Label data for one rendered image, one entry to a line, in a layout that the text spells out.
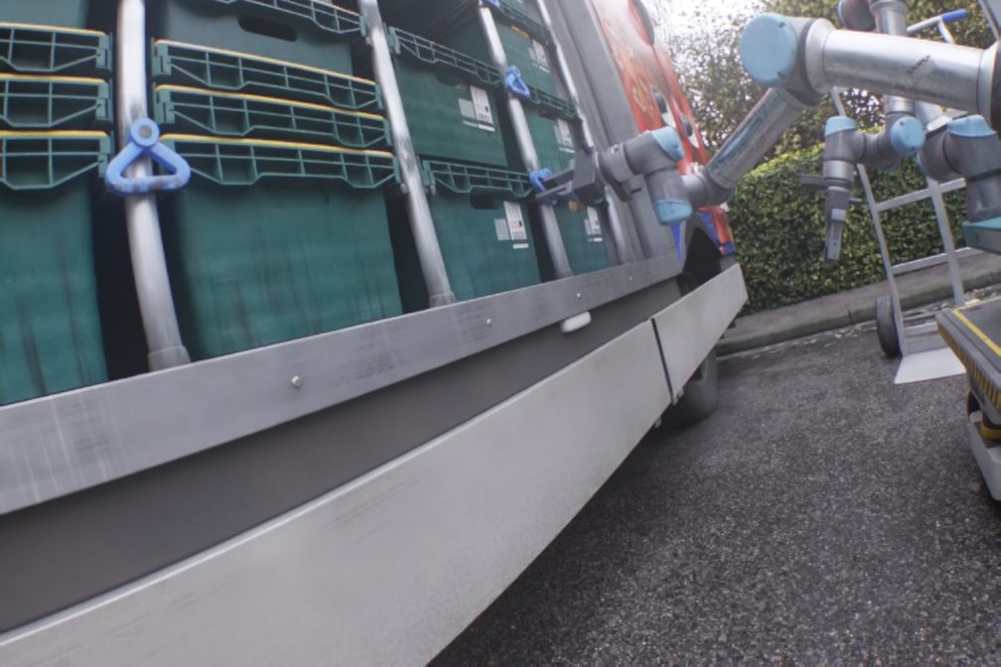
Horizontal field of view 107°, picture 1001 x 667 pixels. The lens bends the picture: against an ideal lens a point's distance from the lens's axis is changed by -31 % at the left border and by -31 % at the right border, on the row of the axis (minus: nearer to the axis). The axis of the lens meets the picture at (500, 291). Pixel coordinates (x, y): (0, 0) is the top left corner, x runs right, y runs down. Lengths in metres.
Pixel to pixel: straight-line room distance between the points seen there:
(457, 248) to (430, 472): 0.49
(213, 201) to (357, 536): 0.40
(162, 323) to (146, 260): 0.06
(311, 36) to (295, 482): 0.66
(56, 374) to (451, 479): 0.42
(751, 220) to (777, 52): 2.98
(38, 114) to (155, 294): 0.23
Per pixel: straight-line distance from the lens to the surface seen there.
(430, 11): 1.63
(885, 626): 0.94
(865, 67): 0.80
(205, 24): 0.78
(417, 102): 1.02
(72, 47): 0.66
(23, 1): 0.71
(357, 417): 0.51
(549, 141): 1.48
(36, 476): 0.38
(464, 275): 0.94
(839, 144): 1.29
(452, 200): 0.97
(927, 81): 0.77
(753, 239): 3.80
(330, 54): 0.90
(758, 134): 1.06
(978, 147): 1.32
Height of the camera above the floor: 0.62
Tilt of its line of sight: 2 degrees up
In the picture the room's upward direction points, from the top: 16 degrees counter-clockwise
